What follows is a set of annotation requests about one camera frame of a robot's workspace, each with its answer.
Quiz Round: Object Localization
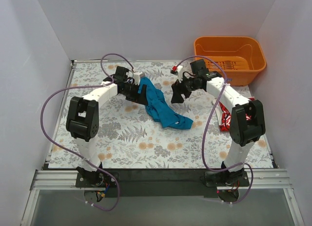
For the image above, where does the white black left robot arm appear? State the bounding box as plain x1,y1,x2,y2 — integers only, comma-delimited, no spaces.
66,66,148,187

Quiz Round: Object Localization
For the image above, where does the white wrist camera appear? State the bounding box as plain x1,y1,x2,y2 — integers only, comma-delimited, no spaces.
133,72,145,82
170,65,184,82

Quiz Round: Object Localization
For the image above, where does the floral patterned table mat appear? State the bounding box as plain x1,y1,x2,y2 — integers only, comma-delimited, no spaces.
48,60,273,169

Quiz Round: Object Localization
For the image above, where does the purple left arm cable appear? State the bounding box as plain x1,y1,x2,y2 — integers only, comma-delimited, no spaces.
40,52,137,211

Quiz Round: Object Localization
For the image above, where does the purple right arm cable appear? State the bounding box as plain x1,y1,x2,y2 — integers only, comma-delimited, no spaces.
175,55,254,205

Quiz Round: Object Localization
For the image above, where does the teal blue t shirt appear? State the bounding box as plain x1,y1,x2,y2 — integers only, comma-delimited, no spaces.
138,77,193,130

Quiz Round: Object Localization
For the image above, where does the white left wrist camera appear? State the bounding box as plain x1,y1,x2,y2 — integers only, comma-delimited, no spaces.
133,72,145,82

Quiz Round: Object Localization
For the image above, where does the folded red printed t shirt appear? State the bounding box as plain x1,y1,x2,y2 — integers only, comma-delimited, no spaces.
212,97,255,133

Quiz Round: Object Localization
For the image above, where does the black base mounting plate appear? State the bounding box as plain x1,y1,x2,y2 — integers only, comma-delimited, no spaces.
75,167,251,198

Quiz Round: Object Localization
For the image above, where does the aluminium frame rail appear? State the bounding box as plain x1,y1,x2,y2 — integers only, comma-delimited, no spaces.
30,168,293,190

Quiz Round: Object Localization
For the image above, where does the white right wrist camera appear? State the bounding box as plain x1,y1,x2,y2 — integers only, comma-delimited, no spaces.
170,65,184,82

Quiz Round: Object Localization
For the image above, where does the orange plastic basket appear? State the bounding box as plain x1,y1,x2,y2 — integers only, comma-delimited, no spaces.
194,36,267,86

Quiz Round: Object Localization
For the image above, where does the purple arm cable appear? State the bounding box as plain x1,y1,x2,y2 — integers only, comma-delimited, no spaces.
40,52,137,211
175,55,254,205

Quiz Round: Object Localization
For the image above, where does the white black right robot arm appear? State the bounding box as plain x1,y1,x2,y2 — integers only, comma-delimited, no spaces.
171,59,265,186

